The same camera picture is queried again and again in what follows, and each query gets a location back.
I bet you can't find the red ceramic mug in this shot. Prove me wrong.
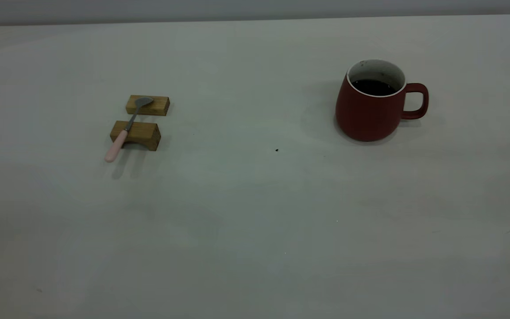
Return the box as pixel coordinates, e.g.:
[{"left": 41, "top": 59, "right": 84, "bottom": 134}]
[{"left": 336, "top": 59, "right": 429, "bottom": 142}]

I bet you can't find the pink-handled metal spoon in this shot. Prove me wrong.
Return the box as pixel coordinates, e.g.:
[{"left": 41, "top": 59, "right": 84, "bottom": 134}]
[{"left": 104, "top": 97, "right": 154, "bottom": 163}]

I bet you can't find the dark coffee liquid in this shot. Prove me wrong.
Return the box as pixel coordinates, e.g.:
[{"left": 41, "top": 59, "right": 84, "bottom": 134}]
[{"left": 352, "top": 79, "right": 398, "bottom": 96}]

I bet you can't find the flat wooden block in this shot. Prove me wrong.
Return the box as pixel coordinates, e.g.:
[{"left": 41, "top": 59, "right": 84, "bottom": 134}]
[{"left": 125, "top": 95, "right": 170, "bottom": 117}]

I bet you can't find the arched wooden block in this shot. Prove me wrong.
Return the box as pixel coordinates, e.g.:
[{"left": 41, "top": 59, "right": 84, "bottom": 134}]
[{"left": 110, "top": 121, "right": 162, "bottom": 152}]

